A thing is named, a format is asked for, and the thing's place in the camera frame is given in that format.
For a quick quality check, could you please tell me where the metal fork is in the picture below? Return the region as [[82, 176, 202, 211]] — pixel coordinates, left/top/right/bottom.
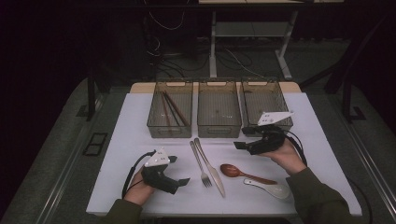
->
[[190, 140, 213, 189]]

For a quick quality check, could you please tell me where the metal floor rail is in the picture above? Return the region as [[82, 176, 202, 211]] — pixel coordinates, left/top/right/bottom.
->
[[339, 118, 396, 213], [34, 92, 106, 224]]

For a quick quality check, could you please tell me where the hanging light cable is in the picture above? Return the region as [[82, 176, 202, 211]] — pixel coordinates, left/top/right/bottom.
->
[[148, 11, 186, 32]]

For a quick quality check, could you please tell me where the brown wooden spoon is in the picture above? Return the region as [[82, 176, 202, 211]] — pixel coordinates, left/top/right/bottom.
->
[[219, 163, 278, 186]]

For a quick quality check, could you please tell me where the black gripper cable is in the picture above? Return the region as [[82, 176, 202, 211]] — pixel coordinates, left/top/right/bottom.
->
[[121, 149, 157, 200], [281, 129, 375, 224]]

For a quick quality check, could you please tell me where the white metal desk frame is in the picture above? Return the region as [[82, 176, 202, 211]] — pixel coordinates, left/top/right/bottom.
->
[[198, 0, 345, 81]]

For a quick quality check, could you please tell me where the metal table knife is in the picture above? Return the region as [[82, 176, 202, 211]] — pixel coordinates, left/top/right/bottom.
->
[[193, 137, 226, 199]]

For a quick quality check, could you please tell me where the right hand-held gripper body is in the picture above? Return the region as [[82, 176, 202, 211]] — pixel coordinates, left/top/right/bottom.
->
[[247, 111, 294, 156]]

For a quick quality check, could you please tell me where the white table mat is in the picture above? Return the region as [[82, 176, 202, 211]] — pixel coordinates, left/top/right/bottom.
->
[[86, 91, 363, 217]]

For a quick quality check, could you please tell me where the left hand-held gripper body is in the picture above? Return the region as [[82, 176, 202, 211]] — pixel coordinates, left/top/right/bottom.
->
[[141, 147, 180, 196]]

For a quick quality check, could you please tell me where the person's left hand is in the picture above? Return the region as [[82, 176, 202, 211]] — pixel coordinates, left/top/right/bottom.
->
[[123, 169, 157, 207]]

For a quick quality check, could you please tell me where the black metal stand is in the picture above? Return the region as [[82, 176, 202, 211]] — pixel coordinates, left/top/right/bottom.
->
[[76, 69, 106, 122], [340, 77, 368, 124]]

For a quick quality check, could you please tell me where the black floor outlet frame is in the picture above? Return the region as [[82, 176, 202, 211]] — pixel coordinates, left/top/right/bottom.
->
[[82, 133, 109, 157]]

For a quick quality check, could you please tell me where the white floor cable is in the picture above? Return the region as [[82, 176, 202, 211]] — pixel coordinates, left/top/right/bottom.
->
[[223, 48, 265, 78]]

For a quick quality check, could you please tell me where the person's right hand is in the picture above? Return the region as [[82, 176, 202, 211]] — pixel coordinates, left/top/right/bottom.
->
[[260, 138, 307, 176]]

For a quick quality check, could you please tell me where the white ceramic spoon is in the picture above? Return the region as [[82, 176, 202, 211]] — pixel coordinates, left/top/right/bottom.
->
[[243, 177, 291, 201]]

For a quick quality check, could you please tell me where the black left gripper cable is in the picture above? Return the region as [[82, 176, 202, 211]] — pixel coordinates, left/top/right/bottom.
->
[[121, 149, 157, 200]]

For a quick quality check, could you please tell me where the black slanted stand leg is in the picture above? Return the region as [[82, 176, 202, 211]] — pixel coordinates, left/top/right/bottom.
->
[[300, 15, 389, 94]]

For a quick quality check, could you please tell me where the black floor cable tangle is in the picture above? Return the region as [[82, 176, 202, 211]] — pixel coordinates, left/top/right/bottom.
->
[[144, 31, 209, 78]]

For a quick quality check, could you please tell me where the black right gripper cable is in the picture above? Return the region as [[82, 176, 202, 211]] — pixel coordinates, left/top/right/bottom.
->
[[281, 129, 375, 224]]

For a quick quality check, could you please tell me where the transparent grey plastic bin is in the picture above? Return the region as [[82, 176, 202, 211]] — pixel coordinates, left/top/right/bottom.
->
[[147, 79, 194, 139], [197, 79, 243, 139], [241, 78, 294, 138]]

